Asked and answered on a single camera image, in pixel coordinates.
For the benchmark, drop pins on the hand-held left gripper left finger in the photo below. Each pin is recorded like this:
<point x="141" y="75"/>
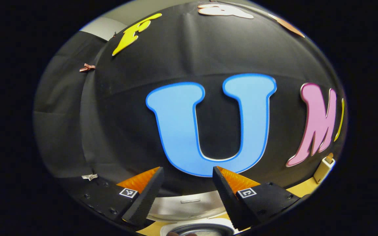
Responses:
<point x="146" y="196"/>

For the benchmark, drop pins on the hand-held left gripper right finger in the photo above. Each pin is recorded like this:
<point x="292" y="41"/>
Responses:
<point x="226" y="200"/>

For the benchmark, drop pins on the white rice cooker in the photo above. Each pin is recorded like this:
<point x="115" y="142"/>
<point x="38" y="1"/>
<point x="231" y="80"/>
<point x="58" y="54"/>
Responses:
<point x="182" y="206"/>

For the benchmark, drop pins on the white clip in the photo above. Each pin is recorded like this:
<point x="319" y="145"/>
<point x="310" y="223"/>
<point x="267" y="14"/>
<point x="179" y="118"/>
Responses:
<point x="90" y="177"/>

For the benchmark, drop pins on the black backdrop cloth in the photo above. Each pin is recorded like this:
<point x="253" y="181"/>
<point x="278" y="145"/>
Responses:
<point x="126" y="108"/>

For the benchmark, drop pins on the white toaster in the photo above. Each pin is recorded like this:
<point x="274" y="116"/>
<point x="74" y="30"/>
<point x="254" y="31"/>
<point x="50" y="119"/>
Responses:
<point x="322" y="170"/>

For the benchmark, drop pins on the toast slice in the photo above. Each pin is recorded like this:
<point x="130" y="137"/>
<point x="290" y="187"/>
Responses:
<point x="329" y="158"/>

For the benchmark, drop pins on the copper clip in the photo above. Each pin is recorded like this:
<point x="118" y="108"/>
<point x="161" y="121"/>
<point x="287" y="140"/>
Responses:
<point x="87" y="68"/>

